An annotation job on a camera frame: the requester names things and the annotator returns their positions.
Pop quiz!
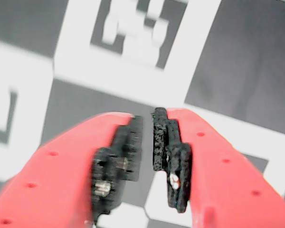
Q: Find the black white marker checkerboard mat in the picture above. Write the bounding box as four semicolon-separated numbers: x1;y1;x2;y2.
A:
0;0;285;228

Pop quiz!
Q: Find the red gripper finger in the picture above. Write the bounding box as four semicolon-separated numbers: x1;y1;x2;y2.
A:
152;107;285;228
0;113;143;228

